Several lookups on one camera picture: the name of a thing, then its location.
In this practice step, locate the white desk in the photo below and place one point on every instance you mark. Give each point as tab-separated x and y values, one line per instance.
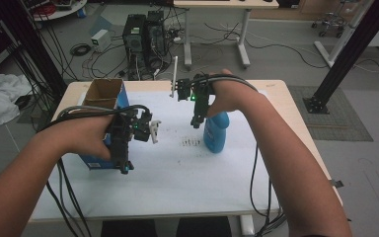
225	4

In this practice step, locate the white metal stand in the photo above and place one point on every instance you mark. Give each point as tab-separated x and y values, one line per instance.
342	36

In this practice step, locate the person's right hand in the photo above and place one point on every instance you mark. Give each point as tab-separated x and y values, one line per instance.
228	94

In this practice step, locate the white table mat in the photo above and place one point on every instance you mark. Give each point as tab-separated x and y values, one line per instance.
184	177

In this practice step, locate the round white table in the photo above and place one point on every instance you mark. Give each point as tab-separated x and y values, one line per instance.
59	10

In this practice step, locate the white cloth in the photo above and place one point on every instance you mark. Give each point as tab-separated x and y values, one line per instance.
0	98

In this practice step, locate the white table leg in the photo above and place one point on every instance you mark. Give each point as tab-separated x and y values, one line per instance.
246	225

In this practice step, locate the small white device box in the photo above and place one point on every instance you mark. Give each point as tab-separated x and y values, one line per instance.
100	40

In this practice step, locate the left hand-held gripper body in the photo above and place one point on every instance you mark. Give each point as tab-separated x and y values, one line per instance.
125	126

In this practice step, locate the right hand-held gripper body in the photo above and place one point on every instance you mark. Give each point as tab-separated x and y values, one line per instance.
201	90

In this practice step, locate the black aluminium post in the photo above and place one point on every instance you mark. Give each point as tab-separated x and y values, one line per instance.
352	56

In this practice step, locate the blue plastic bottle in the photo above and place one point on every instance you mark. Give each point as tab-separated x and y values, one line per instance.
215	135

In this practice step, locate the blue cardboard box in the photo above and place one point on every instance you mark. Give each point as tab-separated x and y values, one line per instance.
102	92

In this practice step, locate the black tape piece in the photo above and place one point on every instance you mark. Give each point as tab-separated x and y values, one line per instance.
337	183

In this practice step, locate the person's left hand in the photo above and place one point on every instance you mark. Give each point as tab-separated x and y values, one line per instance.
85	135

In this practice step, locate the black frame post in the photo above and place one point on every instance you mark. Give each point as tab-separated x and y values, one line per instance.
29	46

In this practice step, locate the wheeled stool base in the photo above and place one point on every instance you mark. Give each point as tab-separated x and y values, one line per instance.
330	21

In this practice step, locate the dark floor mat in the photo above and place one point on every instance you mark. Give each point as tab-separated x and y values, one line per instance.
337	121

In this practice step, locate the black computer tower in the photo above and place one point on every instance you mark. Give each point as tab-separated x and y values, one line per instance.
156	33
134	36

